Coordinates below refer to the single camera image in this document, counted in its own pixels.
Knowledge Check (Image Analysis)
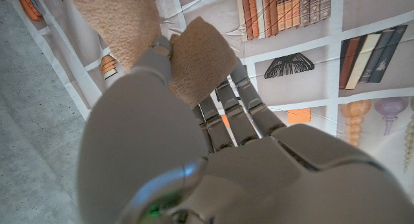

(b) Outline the tan adhesive wrap strip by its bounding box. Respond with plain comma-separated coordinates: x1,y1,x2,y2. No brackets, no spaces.
67,0,238,109

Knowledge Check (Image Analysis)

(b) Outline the printed bookshelf backdrop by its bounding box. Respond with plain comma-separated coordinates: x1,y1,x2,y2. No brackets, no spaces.
6,0,414,202

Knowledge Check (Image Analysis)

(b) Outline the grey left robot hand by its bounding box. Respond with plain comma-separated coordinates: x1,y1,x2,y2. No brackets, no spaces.
76,34,414,224

